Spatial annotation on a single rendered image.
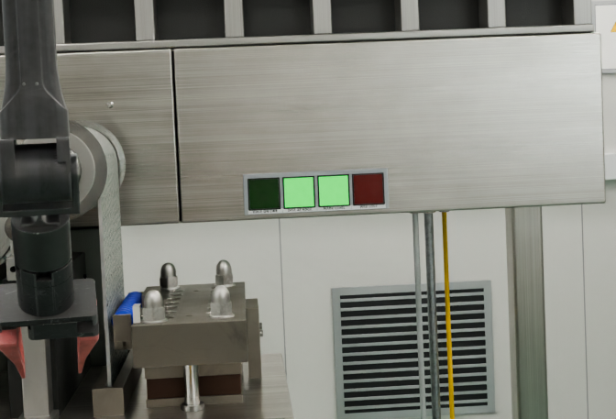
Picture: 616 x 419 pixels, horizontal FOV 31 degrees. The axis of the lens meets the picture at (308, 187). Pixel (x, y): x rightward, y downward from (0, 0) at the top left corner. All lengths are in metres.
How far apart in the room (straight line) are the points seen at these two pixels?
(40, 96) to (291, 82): 0.89
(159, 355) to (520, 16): 0.92
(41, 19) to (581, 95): 1.16
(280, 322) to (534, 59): 2.51
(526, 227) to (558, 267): 2.31
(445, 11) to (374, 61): 0.19
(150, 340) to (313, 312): 2.75
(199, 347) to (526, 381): 0.82
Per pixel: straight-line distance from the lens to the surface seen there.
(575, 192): 2.00
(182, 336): 1.57
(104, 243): 1.61
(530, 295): 2.16
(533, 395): 2.20
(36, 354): 1.59
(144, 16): 1.93
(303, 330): 4.31
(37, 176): 1.08
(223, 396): 1.64
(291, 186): 1.90
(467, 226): 4.34
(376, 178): 1.92
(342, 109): 1.92
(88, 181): 1.59
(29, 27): 1.08
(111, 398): 1.62
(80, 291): 1.20
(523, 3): 2.06
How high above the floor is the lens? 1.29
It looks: 3 degrees down
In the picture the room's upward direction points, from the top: 2 degrees counter-clockwise
